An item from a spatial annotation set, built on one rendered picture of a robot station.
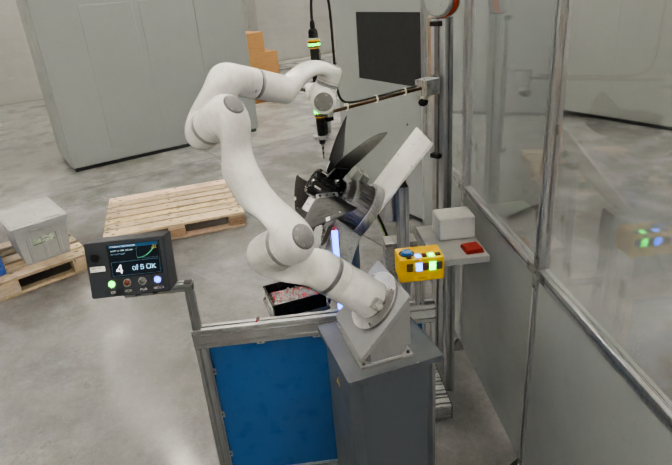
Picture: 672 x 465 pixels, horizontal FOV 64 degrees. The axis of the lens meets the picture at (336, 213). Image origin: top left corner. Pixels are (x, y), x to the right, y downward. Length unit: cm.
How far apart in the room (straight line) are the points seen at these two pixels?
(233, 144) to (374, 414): 91
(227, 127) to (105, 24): 604
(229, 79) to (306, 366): 114
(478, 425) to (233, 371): 125
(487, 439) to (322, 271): 151
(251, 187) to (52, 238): 342
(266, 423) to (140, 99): 579
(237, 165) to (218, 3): 647
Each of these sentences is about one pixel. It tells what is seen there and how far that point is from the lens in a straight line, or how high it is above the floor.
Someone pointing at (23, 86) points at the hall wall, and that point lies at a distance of 1404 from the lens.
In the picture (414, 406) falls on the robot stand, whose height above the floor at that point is 75.
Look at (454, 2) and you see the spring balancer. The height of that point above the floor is 186.
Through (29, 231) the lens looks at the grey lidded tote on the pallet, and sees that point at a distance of 469.
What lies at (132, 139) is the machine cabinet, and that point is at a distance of 762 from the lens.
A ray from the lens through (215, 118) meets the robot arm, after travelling 146.
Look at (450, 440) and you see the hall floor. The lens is 276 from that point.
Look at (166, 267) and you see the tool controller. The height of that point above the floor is 115.
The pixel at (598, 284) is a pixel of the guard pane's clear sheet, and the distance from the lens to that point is 173.
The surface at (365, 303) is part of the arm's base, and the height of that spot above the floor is 112.
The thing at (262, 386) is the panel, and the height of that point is 56.
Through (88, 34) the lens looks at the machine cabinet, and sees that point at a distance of 739.
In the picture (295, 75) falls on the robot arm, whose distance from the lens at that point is 174.
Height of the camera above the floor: 199
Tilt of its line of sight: 23 degrees down
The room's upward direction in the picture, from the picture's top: 5 degrees counter-clockwise
